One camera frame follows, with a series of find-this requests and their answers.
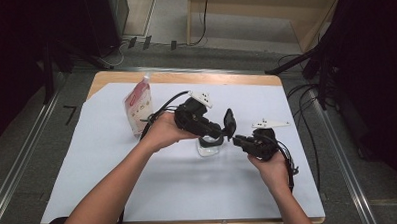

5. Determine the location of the dark curtain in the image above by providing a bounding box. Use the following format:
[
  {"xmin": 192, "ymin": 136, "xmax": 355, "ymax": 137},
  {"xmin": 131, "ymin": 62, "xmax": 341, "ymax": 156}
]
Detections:
[
  {"xmin": 0, "ymin": 0, "xmax": 92, "ymax": 150},
  {"xmin": 329, "ymin": 0, "xmax": 397, "ymax": 205}
]

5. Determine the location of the black floor cable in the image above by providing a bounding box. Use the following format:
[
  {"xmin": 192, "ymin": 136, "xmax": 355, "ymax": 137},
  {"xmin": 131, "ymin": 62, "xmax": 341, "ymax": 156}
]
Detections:
[{"xmin": 277, "ymin": 52, "xmax": 323, "ymax": 193}]

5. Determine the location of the red and white sugar pouch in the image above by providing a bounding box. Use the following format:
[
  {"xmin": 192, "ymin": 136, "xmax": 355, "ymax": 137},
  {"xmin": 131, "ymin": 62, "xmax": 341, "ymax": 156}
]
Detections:
[{"xmin": 122, "ymin": 73, "xmax": 155, "ymax": 139}]

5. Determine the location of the metal floor rail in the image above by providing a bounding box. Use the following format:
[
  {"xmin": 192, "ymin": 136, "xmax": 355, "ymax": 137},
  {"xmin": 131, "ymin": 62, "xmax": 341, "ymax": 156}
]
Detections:
[
  {"xmin": 0, "ymin": 76, "xmax": 69, "ymax": 224},
  {"xmin": 114, "ymin": 61, "xmax": 266, "ymax": 80},
  {"xmin": 314, "ymin": 85, "xmax": 379, "ymax": 224}
]

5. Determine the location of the person's right hand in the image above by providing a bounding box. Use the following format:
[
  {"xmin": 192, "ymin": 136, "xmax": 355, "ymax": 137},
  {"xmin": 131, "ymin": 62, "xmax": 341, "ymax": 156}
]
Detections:
[{"xmin": 247, "ymin": 151, "xmax": 291, "ymax": 194}]

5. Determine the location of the light wooden frame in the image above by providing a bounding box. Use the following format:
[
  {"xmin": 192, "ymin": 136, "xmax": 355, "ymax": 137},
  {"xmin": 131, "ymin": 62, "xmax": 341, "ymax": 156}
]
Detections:
[{"xmin": 185, "ymin": 0, "xmax": 347, "ymax": 56}]

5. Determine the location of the wooden table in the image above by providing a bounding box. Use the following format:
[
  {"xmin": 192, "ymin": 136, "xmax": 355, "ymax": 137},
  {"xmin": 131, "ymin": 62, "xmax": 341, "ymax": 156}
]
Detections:
[{"xmin": 34, "ymin": 63, "xmax": 326, "ymax": 224}]

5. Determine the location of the black tripod stand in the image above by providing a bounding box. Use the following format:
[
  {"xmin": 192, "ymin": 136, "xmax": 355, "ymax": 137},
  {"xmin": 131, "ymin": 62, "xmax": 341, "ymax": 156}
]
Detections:
[{"xmin": 263, "ymin": 36, "xmax": 341, "ymax": 113}]

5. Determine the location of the person's left hand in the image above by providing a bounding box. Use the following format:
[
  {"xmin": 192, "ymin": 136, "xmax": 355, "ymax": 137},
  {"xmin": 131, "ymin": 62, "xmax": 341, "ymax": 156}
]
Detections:
[{"xmin": 137, "ymin": 110, "xmax": 201, "ymax": 154}]

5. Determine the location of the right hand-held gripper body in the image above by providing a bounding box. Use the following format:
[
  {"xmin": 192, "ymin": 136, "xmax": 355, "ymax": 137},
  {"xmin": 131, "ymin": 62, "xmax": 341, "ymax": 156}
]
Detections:
[{"xmin": 248, "ymin": 117, "xmax": 292, "ymax": 163}]

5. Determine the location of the hanging black cable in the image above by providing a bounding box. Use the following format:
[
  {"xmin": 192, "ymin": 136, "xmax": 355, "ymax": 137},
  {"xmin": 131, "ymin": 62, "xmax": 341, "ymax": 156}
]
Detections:
[{"xmin": 186, "ymin": 0, "xmax": 212, "ymax": 46}]

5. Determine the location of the black metal stand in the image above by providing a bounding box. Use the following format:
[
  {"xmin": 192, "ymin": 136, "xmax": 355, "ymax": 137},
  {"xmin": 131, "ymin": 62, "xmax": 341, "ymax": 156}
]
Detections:
[{"xmin": 40, "ymin": 38, "xmax": 115, "ymax": 105}]

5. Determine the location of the hand-held gripper cable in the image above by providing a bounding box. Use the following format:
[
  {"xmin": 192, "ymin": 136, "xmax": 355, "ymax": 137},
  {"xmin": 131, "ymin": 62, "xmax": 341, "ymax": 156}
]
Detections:
[
  {"xmin": 110, "ymin": 90, "xmax": 195, "ymax": 224},
  {"xmin": 276, "ymin": 140, "xmax": 300, "ymax": 193}
]

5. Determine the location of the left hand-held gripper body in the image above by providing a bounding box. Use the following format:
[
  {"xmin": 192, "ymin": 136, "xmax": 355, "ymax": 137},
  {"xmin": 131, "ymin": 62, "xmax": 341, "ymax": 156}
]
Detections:
[{"xmin": 173, "ymin": 89, "xmax": 215, "ymax": 136}]

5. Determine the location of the white paper sheet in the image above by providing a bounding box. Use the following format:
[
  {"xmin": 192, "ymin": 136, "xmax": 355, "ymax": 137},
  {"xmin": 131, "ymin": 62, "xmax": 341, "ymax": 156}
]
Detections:
[{"xmin": 35, "ymin": 75, "xmax": 325, "ymax": 224}]

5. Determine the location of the dark cabinet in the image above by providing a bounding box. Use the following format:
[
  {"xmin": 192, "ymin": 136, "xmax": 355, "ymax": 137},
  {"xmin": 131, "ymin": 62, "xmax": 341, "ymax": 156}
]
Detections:
[{"xmin": 82, "ymin": 0, "xmax": 132, "ymax": 59}]

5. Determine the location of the left hand-held gripper cable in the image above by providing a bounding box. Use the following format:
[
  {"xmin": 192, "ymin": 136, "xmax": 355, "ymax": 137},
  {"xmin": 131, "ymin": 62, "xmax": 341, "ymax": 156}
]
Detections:
[{"xmin": 110, "ymin": 90, "xmax": 195, "ymax": 224}]

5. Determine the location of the white floor cable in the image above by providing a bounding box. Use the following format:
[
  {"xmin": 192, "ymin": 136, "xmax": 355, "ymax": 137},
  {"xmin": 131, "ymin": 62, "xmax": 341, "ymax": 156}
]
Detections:
[{"xmin": 98, "ymin": 41, "xmax": 126, "ymax": 68}]

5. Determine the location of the right hand-held gripper cable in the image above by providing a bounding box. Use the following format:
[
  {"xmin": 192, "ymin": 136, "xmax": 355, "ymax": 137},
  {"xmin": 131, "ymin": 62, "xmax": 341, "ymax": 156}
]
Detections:
[{"xmin": 276, "ymin": 140, "xmax": 300, "ymax": 193}]

